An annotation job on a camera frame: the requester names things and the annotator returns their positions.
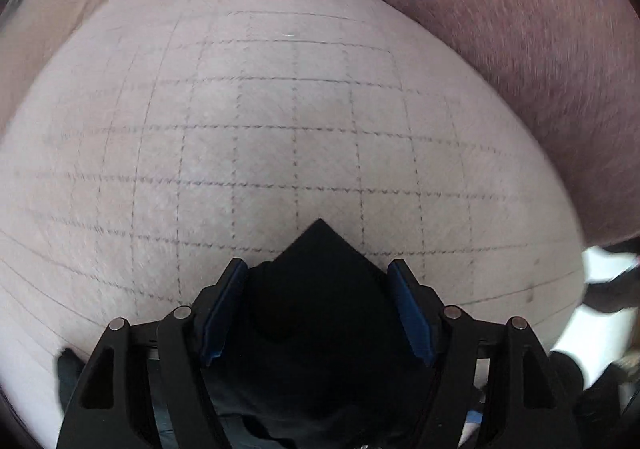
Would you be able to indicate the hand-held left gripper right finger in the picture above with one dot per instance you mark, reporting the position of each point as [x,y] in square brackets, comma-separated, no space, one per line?
[413,314]

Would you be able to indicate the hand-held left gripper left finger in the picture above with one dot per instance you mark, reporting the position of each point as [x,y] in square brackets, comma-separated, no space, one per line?
[221,324]

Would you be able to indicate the black pants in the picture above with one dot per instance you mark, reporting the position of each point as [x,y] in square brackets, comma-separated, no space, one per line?
[320,329]

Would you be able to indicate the white grid-lined mat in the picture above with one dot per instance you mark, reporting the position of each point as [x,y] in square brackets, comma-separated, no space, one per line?
[280,139]

